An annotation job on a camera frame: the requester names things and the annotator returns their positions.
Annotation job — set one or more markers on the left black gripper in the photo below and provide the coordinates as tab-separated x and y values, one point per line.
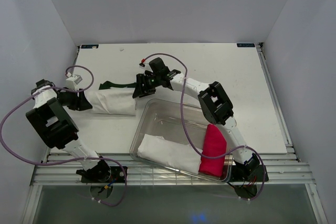
81	103

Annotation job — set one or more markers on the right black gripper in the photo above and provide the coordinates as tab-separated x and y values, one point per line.
140	90

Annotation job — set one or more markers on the white and green t-shirt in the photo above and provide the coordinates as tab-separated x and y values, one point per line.
113	99

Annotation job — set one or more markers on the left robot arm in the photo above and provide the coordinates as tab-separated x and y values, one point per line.
58	130

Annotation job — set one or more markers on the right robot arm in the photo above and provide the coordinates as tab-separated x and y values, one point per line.
217	109

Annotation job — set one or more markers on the clear plastic bin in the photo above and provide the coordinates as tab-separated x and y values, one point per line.
184	124

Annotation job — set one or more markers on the blue corner label left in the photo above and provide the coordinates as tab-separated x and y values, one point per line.
89	46

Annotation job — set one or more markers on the blue corner label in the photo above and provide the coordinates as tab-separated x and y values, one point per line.
89	46
245	45

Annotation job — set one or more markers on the rolled white t-shirt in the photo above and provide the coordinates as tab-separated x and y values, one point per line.
170	154

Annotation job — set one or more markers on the rolled pink t-shirt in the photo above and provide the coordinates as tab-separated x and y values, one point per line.
214	145

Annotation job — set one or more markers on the blue corner label right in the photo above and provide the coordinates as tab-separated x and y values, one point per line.
245	45

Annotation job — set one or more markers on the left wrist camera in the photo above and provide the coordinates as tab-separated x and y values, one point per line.
72	81

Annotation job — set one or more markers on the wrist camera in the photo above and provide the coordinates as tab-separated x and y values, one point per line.
72	81
142	63

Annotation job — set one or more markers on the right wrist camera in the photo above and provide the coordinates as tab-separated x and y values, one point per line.
142	63

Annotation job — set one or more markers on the aluminium frame rails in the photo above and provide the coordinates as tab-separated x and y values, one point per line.
284	168

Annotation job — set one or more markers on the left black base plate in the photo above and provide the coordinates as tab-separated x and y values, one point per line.
115	174

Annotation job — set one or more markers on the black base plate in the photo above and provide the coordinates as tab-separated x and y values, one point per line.
238	175
115	174

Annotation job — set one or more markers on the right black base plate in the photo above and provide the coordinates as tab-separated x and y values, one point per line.
238	175

